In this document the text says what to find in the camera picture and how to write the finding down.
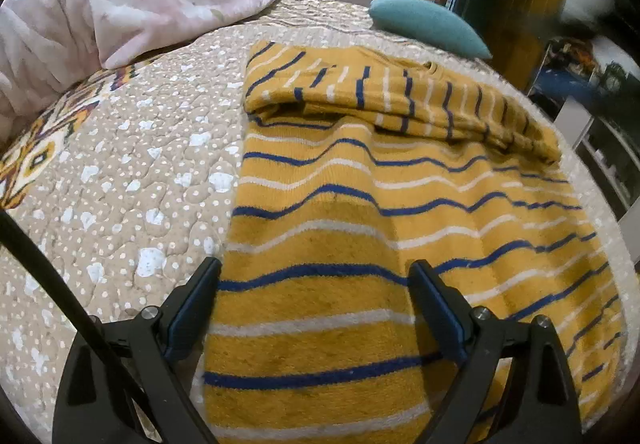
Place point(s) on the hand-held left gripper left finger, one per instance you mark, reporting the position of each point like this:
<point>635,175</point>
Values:
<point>186,314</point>

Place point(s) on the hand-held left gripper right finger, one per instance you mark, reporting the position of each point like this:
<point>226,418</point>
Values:
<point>442,314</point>

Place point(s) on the yellow striped sweater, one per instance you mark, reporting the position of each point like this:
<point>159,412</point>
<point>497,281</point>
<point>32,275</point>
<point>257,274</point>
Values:
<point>340,234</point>

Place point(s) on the beige quilted bedspread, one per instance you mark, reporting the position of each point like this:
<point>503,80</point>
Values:
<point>140,184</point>

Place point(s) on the cluttered shelf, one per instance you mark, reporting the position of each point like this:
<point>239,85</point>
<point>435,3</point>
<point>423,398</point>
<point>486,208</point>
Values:
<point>595,114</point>

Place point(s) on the teal pillow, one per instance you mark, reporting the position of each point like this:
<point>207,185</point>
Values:
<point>435,21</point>

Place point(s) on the wooden door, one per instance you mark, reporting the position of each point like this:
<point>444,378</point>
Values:
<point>530,14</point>

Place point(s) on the pink floral blanket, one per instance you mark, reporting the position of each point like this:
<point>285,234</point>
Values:
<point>125,4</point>

